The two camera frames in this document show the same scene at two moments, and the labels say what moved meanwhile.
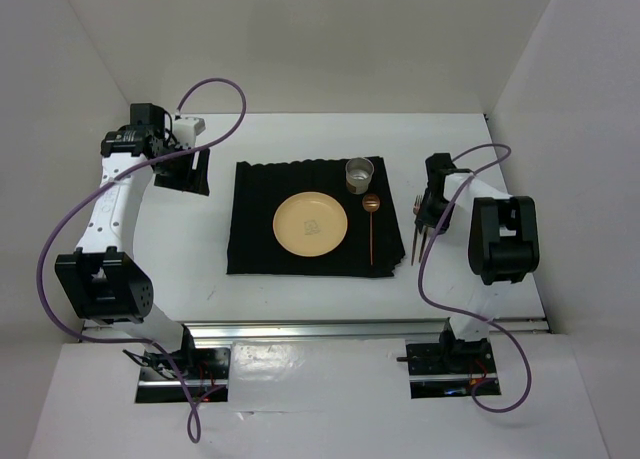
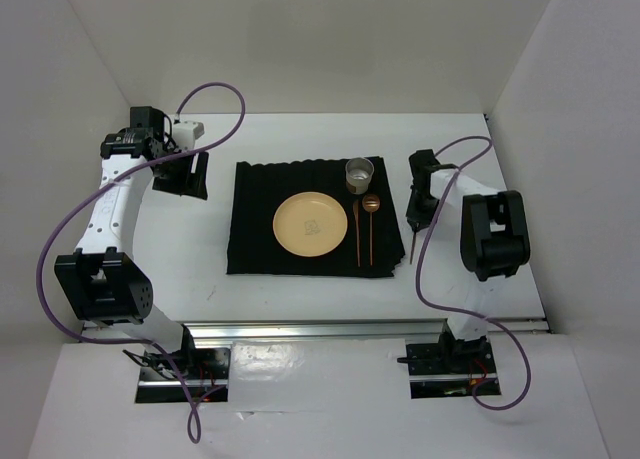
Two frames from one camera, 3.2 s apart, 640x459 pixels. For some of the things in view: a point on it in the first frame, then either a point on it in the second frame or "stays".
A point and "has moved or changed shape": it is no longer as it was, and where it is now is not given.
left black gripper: [191, 180] stays
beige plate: [309, 224] stays
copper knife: [422, 248] has moved or changed shape
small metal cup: [358, 171] stays
